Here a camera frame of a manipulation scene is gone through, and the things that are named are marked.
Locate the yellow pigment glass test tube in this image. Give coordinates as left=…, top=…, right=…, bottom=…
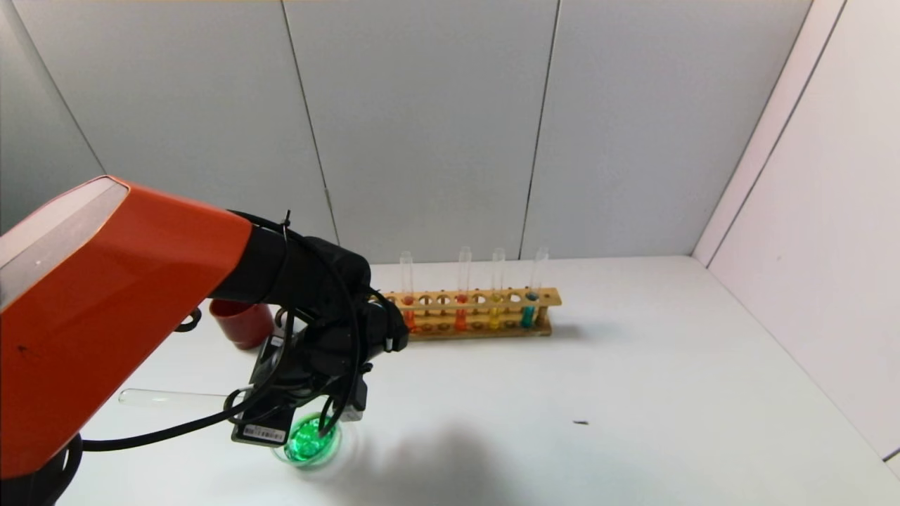
left=488, top=247, right=506, bottom=331
left=117, top=388, right=245, bottom=409

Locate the red pigment glass test tube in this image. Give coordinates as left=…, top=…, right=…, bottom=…
left=400, top=250, right=418, bottom=334

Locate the wooden test tube rack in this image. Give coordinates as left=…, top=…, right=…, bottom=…
left=378, top=287, right=563, bottom=342

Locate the orange pigment glass test tube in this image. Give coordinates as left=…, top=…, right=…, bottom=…
left=455, top=247, right=473, bottom=332

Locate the blue pigment glass test tube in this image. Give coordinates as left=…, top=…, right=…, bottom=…
left=520, top=247, right=549, bottom=330

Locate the clear glass beaker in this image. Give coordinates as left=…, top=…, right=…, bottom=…
left=271, top=410, right=358, bottom=473

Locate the dark red plastic cup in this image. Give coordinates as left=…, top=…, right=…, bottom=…
left=210, top=299, right=276, bottom=351

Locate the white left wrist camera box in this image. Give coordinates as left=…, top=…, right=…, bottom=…
left=336, top=372, right=370, bottom=424

